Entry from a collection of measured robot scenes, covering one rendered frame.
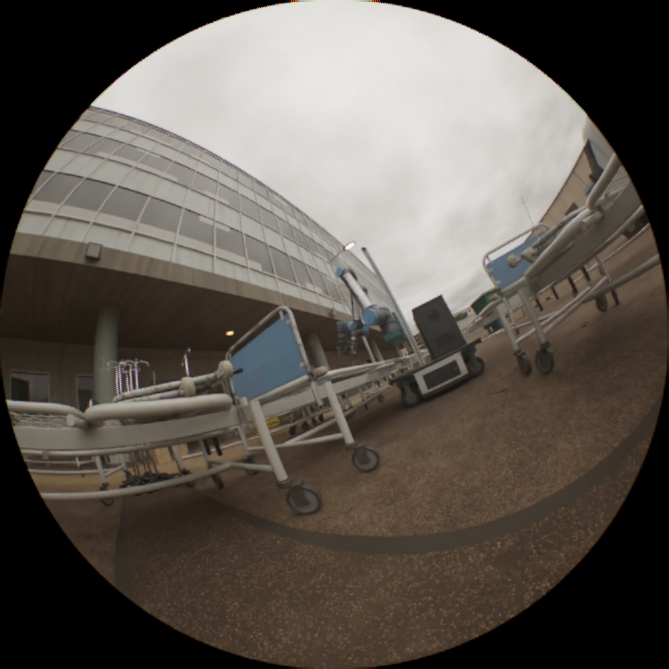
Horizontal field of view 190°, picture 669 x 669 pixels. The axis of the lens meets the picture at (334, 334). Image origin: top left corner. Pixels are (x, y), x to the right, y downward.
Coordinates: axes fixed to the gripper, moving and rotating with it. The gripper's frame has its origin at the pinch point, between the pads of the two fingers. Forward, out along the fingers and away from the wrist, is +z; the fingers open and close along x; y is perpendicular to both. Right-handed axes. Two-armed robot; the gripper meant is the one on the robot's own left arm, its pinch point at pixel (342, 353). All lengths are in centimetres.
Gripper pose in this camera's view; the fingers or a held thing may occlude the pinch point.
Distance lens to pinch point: 215.0
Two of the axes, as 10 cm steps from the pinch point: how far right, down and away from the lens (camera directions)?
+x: -5.0, 0.6, -8.7
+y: -8.7, 0.5, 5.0
